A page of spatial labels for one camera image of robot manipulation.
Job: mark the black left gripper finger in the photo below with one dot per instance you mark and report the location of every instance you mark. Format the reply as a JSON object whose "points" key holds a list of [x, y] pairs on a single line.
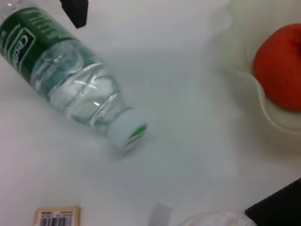
{"points": [[76, 11]]}

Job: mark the clear green-label water bottle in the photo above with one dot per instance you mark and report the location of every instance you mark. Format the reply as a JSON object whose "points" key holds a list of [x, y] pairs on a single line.
{"points": [[70, 77]]}

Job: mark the beige eraser with barcode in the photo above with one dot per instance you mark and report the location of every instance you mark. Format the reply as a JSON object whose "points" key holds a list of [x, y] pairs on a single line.
{"points": [[58, 217]]}

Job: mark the white paper ball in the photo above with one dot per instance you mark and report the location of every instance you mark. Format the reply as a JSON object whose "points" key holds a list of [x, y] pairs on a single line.
{"points": [[218, 220]]}

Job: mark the pale green glass fruit plate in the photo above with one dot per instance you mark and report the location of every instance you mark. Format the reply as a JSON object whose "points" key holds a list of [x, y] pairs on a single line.
{"points": [[247, 35]]}

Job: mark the black mesh pen holder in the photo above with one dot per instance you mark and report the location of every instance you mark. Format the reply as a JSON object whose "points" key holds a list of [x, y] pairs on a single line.
{"points": [[279, 207]]}

